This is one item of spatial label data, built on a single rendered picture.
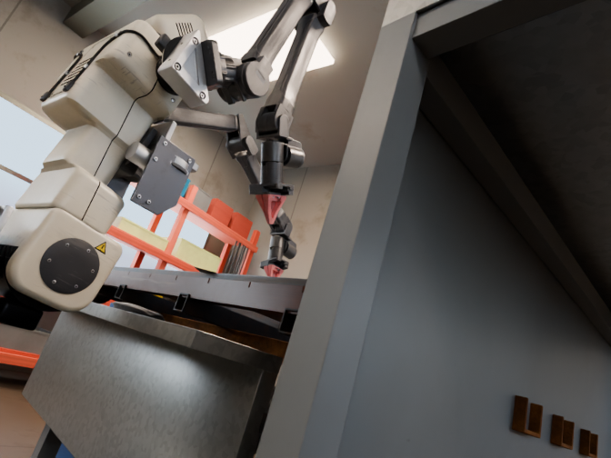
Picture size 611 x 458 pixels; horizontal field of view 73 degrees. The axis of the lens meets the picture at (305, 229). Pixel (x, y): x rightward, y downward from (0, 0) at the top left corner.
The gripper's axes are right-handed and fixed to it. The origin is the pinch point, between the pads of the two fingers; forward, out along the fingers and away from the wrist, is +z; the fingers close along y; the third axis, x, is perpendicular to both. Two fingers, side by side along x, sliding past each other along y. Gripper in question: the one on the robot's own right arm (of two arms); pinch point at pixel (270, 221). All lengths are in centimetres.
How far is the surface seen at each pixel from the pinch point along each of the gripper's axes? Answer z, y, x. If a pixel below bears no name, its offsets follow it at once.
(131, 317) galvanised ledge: 20.5, 7.3, 32.5
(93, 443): 58, 33, 28
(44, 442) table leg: 81, 89, 20
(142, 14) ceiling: -182, 281, -119
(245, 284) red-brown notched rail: 15.2, -0.8, 9.0
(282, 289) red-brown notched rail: 14.4, -14.2, 10.6
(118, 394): 46, 31, 23
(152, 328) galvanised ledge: 20.5, -3.2, 34.1
